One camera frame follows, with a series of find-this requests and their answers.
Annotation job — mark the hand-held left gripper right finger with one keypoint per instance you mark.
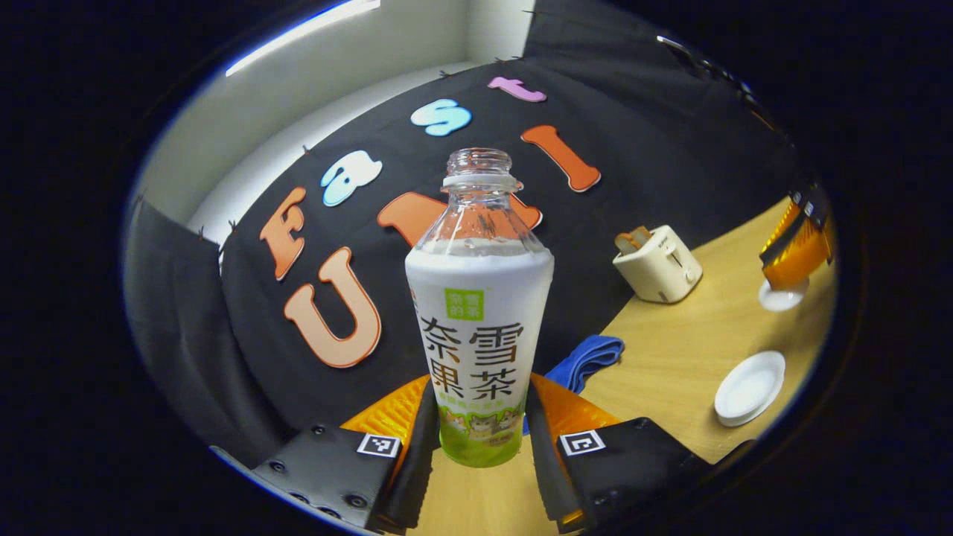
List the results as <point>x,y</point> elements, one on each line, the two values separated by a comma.
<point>542,476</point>

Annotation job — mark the white teacup lid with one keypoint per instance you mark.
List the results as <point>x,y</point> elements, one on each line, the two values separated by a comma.
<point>782,298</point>

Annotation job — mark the blue towel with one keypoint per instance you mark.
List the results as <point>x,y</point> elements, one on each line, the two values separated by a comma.
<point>584,357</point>

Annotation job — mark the clear water bottle white label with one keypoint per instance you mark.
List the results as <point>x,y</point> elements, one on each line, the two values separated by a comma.
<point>480,335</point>

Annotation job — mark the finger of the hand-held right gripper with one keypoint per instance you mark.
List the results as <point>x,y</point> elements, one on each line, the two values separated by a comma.
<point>782,238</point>
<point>804,260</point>

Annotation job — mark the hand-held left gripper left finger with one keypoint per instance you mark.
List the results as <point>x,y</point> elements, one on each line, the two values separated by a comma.
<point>418,476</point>

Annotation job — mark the brown toast slice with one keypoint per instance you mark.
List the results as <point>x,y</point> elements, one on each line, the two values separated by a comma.
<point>625,242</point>
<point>642,234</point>

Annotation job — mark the cream toaster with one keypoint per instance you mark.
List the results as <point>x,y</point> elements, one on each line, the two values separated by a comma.
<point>663,268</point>

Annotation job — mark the white teacup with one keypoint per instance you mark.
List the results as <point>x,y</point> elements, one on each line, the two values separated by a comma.
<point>748,387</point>

